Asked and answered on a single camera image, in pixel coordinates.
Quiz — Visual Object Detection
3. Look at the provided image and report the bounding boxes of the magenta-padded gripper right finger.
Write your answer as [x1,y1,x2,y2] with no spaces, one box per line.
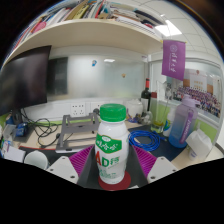
[128,144,178,187]

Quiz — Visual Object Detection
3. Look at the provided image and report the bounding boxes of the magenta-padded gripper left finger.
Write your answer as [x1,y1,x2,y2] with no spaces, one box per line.
[46,144,97,188]

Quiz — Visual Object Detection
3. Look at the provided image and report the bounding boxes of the white green-capped drink bottle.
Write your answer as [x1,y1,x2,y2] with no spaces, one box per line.
[94,103,130,185]

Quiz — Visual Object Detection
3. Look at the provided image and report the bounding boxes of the glass vase with green water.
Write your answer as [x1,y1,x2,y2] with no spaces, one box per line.
[150,81,171,134]

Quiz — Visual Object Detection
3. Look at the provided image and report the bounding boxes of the translucent purple water bottle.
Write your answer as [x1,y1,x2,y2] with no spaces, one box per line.
[168,94,199,149]

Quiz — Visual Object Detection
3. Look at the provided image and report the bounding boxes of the black red-edged desk mat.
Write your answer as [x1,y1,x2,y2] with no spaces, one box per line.
[18,124,161,191]

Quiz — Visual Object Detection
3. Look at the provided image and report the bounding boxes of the dark blue pad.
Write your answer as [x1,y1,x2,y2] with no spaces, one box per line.
[146,131,188,163]

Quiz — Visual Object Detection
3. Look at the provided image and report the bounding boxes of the grey metal laptop stand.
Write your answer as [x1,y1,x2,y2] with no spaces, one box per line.
[54,111,101,154]

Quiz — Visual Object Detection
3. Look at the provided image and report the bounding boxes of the white tissue pack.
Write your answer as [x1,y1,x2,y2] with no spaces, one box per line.
[185,128,213,161]

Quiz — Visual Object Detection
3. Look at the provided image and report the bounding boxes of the written white paper sheet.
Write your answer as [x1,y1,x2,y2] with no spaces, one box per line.
[1,144,27,164]

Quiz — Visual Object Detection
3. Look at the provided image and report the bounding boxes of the flat round red coaster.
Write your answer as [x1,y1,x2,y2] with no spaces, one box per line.
[97,170,132,192]

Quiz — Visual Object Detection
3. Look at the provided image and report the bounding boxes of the small blue box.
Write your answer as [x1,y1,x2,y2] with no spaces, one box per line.
[14,122,29,137]

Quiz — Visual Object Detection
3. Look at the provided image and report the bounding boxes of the white round jar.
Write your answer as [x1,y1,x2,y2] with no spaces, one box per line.
[125,98,144,118]

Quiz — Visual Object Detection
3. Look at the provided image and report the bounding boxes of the dark wine bottle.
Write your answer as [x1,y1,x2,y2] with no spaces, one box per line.
[140,78,152,113]

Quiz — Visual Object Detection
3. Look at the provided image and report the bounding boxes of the group photo poster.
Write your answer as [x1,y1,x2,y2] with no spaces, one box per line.
[166,68,223,119]

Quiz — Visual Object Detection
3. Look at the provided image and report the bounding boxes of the black computer monitor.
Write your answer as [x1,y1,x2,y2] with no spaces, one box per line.
[0,45,53,117]

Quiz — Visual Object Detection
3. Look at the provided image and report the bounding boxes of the purple hanging banner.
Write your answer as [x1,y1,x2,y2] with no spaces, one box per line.
[161,39,187,82]

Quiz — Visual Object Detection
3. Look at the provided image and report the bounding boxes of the white shelf with books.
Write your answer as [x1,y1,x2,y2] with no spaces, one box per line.
[6,0,168,64]

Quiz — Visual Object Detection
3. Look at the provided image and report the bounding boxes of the ceiling light panels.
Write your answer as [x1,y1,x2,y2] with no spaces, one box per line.
[154,19,183,37]

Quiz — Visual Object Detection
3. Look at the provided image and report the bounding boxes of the coiled blue cable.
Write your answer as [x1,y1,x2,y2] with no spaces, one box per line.
[128,129,162,153]

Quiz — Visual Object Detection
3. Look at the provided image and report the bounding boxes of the black cable bundle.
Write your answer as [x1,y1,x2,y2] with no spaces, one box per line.
[19,108,63,148]

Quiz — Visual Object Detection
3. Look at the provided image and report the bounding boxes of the white wall socket row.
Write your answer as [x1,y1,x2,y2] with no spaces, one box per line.
[69,101,104,118]

